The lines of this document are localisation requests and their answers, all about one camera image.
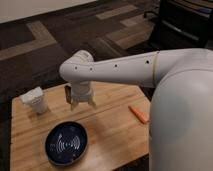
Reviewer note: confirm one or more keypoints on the white paper cup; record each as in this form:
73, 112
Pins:
35, 99

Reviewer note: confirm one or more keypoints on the orange carrot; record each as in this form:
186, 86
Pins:
140, 115

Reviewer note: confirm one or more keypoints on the dark brown phone-like block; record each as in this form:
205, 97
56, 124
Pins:
68, 93

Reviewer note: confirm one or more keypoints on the dark blue ceramic bowl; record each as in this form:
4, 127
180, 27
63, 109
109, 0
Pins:
66, 143

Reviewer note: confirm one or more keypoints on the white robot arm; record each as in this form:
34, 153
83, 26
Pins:
181, 109

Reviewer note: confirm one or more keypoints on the black office chair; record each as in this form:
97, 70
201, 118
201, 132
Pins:
182, 24

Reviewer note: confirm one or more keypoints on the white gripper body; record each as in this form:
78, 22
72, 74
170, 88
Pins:
81, 92

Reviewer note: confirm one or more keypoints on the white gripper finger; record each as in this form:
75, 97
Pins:
92, 103
74, 104

